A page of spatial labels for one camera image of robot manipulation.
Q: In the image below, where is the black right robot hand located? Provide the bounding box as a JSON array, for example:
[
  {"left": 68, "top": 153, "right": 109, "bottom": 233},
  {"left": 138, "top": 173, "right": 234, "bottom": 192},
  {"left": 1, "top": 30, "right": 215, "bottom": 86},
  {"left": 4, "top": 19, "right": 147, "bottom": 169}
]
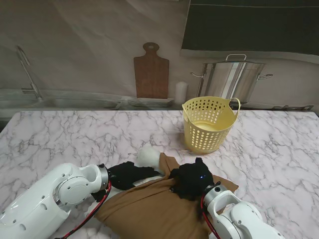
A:
[{"left": 169, "top": 157, "right": 215, "bottom": 202}]

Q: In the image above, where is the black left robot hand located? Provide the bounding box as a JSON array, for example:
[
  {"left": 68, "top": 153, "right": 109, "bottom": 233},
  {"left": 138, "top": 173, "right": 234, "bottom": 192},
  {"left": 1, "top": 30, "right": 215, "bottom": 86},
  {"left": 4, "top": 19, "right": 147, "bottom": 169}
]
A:
[{"left": 107, "top": 161, "right": 162, "bottom": 191}]

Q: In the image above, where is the white pillow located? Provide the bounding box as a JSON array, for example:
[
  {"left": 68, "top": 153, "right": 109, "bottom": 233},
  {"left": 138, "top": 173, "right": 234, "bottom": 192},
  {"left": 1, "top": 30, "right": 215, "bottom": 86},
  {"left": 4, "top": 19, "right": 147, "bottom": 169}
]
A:
[{"left": 84, "top": 145, "right": 166, "bottom": 220}]

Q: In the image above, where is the brown pillowcase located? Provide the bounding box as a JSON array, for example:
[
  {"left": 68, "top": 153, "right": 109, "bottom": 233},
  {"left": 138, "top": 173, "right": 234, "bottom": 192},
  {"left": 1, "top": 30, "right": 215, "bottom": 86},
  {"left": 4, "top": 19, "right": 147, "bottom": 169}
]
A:
[{"left": 94, "top": 152, "right": 239, "bottom": 239}]

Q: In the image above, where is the yellow perforated laundry basket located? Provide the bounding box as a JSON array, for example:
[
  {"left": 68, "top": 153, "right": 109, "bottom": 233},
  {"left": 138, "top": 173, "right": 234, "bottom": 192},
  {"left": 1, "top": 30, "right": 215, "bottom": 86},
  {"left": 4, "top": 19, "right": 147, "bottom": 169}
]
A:
[{"left": 181, "top": 97, "right": 241, "bottom": 155}]

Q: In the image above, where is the stack of white plates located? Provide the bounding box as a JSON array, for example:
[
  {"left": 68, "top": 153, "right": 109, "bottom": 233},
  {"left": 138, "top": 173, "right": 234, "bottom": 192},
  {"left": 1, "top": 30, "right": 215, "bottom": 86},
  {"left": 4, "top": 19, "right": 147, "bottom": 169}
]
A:
[{"left": 127, "top": 97, "right": 174, "bottom": 108}]

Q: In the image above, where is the steel kitchen sink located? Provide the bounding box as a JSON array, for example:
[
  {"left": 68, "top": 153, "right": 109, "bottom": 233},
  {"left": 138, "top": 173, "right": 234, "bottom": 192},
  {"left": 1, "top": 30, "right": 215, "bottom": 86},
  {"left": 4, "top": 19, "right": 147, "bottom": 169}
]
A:
[{"left": 37, "top": 97, "right": 123, "bottom": 110}]

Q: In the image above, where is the white pillar candle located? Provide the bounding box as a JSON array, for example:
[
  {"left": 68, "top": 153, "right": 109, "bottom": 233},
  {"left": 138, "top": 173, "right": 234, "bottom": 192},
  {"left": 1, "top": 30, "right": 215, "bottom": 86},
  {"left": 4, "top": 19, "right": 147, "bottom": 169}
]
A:
[{"left": 175, "top": 81, "right": 189, "bottom": 105}]

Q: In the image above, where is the brown wooden cutting board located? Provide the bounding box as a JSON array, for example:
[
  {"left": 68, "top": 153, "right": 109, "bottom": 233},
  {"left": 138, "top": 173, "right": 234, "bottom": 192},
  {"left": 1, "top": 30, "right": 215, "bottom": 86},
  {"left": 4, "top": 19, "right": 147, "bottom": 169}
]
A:
[{"left": 133, "top": 42, "right": 170, "bottom": 99}]

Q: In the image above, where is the large steel stock pot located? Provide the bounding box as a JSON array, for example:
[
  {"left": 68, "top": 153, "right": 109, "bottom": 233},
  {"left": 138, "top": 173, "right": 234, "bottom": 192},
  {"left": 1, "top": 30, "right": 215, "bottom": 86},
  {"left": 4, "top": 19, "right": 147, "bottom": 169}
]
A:
[{"left": 190, "top": 54, "right": 274, "bottom": 105}]

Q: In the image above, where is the black stove grate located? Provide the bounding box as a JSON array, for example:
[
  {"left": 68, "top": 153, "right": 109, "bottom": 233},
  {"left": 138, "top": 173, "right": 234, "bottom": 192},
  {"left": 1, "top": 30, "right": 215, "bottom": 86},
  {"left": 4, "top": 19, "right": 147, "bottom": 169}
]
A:
[{"left": 271, "top": 104, "right": 315, "bottom": 111}]

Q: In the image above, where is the chrome kitchen faucet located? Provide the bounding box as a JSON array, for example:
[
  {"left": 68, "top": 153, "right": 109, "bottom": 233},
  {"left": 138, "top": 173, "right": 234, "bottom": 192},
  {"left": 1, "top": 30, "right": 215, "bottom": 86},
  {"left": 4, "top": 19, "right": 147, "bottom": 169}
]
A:
[{"left": 15, "top": 45, "right": 43, "bottom": 100}]

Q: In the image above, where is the dark range hood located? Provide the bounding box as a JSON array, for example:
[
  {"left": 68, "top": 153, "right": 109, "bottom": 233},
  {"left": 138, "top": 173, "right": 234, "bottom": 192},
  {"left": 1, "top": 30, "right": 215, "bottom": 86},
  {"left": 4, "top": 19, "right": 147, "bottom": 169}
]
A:
[{"left": 180, "top": 0, "right": 319, "bottom": 54}]

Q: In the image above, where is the red black right arm cable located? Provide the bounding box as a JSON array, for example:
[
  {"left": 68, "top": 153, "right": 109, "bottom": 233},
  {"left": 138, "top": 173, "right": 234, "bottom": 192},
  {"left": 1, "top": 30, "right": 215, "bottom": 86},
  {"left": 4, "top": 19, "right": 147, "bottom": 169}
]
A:
[{"left": 200, "top": 196, "right": 222, "bottom": 239}]

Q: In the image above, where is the red black arm cable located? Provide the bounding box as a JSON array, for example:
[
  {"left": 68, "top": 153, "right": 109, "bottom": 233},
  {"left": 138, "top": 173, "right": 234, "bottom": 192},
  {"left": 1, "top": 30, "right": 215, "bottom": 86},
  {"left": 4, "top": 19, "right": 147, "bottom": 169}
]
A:
[
  {"left": 56, "top": 180, "right": 113, "bottom": 239},
  {"left": 200, "top": 196, "right": 222, "bottom": 239}
]

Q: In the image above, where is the red black left arm cable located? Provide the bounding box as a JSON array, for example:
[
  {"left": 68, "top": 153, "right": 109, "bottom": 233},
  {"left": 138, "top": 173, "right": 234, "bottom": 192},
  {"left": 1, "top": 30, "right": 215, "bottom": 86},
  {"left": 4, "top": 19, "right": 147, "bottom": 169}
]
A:
[{"left": 56, "top": 180, "right": 113, "bottom": 239}]

